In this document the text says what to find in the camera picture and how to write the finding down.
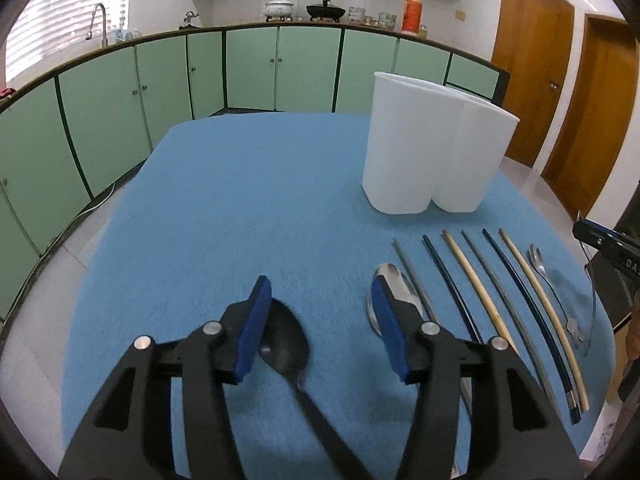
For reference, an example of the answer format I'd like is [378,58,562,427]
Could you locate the brown wooden door near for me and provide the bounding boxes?
[491,0,575,167]

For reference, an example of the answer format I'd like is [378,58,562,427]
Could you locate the white lidded pot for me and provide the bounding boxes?
[264,0,294,22]

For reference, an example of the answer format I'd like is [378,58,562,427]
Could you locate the grey chopstick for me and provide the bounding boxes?
[461,230,559,411]
[392,238,440,324]

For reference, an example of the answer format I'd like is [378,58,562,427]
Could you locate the chrome sink faucet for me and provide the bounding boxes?
[85,2,108,48]

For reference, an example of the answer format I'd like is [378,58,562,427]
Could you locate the brown wooden door far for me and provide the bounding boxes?
[542,14,639,218]

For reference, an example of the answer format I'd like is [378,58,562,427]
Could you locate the large steel spoon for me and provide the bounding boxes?
[369,263,461,479]

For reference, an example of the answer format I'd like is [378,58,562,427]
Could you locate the black wok with lid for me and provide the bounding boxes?
[306,0,346,23]

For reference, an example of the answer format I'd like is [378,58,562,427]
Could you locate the orange thermos flask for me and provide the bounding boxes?
[400,0,423,36]

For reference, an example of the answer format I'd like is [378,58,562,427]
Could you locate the black chopstick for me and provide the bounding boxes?
[422,234,483,344]
[482,229,582,425]

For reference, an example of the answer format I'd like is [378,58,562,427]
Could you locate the green base kitchen cabinets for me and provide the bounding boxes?
[1,23,510,314]

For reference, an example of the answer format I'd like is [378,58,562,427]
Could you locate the small steel teaspoon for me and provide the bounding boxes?
[527,244,585,349]

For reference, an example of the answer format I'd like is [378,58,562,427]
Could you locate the white two-compartment utensil holder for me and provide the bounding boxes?
[361,72,520,214]

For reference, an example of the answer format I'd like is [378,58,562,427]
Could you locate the brown wooden door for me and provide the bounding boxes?
[542,14,639,218]
[491,0,575,167]

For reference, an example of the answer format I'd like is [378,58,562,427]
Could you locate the blue table mat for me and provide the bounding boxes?
[62,113,615,479]

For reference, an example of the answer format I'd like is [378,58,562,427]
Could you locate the window with white blinds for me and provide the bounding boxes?
[6,0,129,80]

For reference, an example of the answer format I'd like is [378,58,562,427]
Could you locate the wooden chopstick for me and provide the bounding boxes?
[498,229,590,412]
[442,230,518,352]

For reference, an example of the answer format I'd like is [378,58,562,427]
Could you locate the black plastic spoon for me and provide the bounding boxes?
[259,299,373,479]

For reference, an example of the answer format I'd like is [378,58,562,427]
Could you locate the glass jars on counter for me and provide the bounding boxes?
[347,6,397,30]

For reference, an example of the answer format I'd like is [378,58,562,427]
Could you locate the person's right hand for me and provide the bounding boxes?
[625,307,640,361]

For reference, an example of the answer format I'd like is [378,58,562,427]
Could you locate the metal kettle on counter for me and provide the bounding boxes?
[179,11,200,29]

